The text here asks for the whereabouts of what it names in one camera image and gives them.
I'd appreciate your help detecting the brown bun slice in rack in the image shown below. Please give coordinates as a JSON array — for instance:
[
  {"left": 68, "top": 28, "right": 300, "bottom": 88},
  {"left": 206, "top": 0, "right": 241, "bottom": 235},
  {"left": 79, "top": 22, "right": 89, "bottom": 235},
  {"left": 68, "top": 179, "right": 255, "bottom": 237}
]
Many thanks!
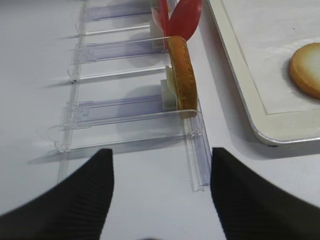
[{"left": 167, "top": 35, "right": 198, "bottom": 119}]

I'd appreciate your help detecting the red tomato slice front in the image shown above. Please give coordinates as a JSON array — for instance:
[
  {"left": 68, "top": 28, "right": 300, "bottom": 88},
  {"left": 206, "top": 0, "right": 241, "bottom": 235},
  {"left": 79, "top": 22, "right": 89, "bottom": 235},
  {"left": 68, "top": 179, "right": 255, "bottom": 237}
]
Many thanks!
[{"left": 169, "top": 0, "right": 202, "bottom": 41}]

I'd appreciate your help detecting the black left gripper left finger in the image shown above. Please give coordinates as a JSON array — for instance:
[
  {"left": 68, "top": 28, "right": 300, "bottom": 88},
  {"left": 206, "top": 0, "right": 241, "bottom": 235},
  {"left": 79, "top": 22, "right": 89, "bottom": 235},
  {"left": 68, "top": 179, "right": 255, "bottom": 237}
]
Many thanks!
[{"left": 0, "top": 148, "right": 115, "bottom": 240}]

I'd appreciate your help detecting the red tomato slice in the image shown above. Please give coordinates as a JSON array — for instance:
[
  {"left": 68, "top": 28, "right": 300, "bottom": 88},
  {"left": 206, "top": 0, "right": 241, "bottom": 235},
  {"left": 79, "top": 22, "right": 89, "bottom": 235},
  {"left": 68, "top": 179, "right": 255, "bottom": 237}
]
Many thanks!
[
  {"left": 150, "top": 0, "right": 171, "bottom": 37},
  {"left": 169, "top": 0, "right": 202, "bottom": 41}
]

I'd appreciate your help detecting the red tomato slice rear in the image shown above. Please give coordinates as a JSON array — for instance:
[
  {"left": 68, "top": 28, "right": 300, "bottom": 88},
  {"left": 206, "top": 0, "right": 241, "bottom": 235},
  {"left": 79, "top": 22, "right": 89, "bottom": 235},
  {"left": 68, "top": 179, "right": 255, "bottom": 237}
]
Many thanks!
[{"left": 150, "top": 0, "right": 171, "bottom": 37}]

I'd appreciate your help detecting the clear acrylic left food rack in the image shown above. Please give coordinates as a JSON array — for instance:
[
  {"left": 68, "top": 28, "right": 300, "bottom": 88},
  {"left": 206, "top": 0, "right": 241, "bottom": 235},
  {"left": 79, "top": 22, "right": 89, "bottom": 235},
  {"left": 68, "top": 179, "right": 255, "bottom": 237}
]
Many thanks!
[{"left": 48, "top": 0, "right": 211, "bottom": 191}]

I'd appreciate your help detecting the toasted bun bottom on tray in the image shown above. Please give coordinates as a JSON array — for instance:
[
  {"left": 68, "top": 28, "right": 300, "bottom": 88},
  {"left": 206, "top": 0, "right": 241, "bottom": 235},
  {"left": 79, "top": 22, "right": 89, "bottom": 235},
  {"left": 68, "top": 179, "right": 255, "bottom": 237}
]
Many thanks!
[{"left": 289, "top": 42, "right": 320, "bottom": 100}]

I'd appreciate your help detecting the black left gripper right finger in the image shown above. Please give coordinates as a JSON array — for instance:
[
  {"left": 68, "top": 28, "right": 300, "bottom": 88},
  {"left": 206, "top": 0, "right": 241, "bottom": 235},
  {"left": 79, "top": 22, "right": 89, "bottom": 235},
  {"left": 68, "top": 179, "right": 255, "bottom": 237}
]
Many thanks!
[{"left": 210, "top": 147, "right": 320, "bottom": 240}]

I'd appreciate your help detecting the white metal tray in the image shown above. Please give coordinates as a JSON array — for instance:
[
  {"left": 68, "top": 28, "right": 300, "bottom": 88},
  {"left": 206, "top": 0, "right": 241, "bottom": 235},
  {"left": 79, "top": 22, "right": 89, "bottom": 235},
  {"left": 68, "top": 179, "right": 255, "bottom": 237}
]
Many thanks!
[{"left": 209, "top": 0, "right": 320, "bottom": 146}]

